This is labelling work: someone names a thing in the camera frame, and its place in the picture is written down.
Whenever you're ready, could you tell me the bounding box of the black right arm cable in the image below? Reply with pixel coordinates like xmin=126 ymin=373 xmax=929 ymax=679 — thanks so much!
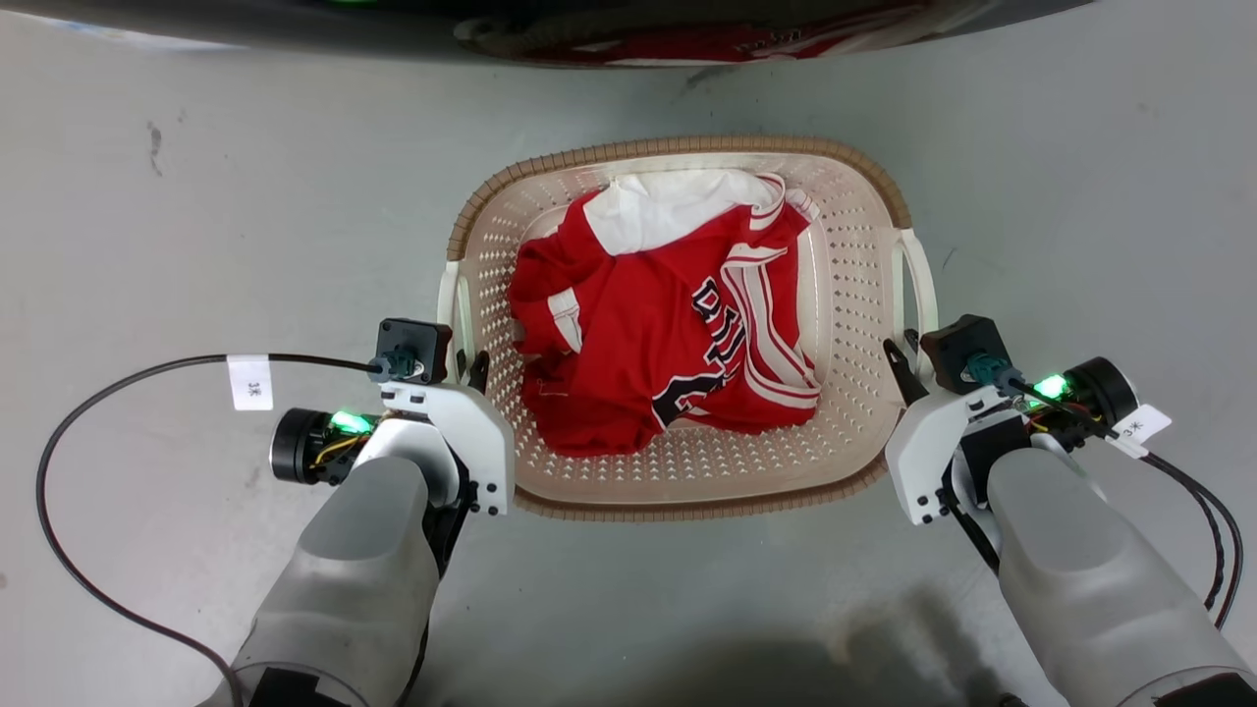
xmin=1007 ymin=378 xmax=1245 ymax=631

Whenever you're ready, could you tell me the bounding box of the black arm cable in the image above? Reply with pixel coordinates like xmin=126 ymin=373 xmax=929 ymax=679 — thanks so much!
xmin=1007 ymin=378 xmax=1245 ymax=631
xmin=35 ymin=353 xmax=396 ymax=707

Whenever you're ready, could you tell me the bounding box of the red basketball jersey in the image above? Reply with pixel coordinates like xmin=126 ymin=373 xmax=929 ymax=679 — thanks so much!
xmin=507 ymin=175 xmax=823 ymax=460

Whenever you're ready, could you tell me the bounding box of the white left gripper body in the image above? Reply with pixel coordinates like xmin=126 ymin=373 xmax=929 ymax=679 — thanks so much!
xmin=270 ymin=381 xmax=518 ymax=517

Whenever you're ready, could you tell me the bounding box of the white garment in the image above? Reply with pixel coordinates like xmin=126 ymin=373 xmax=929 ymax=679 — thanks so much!
xmin=582 ymin=169 xmax=821 ymax=257

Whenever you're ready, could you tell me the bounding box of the white cable tag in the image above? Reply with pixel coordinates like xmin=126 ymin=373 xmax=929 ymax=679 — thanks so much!
xmin=226 ymin=353 xmax=274 ymax=411
xmin=1108 ymin=404 xmax=1174 ymax=460

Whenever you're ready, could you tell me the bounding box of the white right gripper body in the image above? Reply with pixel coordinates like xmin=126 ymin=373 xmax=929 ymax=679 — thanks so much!
xmin=884 ymin=355 xmax=1141 ymax=527

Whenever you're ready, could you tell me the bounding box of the beige plastic laundry basket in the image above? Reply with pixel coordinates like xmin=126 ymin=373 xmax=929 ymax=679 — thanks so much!
xmin=437 ymin=136 xmax=940 ymax=522

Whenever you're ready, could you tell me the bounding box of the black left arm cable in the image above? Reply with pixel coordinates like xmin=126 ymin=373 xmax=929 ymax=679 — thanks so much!
xmin=35 ymin=353 xmax=396 ymax=707

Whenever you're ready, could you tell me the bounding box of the white right cable tag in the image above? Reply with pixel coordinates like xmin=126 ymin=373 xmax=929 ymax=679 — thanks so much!
xmin=1108 ymin=404 xmax=1174 ymax=460

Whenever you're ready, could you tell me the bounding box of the white left cable tag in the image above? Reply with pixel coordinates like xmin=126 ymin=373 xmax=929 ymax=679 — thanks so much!
xmin=226 ymin=353 xmax=274 ymax=411

